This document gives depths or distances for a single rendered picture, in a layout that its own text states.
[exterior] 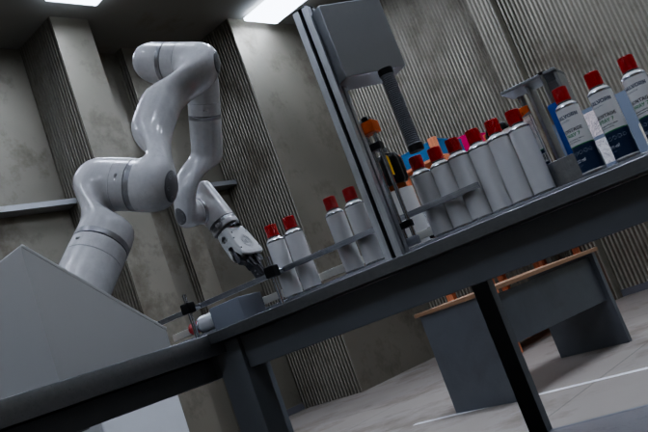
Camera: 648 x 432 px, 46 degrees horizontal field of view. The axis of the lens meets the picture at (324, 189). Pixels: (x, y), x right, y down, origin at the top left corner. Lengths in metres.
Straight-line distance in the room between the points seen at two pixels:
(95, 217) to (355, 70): 0.66
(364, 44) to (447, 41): 8.60
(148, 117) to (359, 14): 0.55
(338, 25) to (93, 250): 0.76
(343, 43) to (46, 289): 0.88
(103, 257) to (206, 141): 0.64
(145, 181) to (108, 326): 0.40
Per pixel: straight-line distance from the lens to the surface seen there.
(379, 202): 1.75
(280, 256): 2.07
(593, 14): 9.61
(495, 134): 1.81
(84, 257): 1.61
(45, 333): 1.36
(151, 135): 1.78
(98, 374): 1.30
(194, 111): 2.13
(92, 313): 1.41
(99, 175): 1.75
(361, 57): 1.83
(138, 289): 8.18
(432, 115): 10.53
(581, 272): 5.69
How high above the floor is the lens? 0.75
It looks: 10 degrees up
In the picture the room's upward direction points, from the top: 20 degrees counter-clockwise
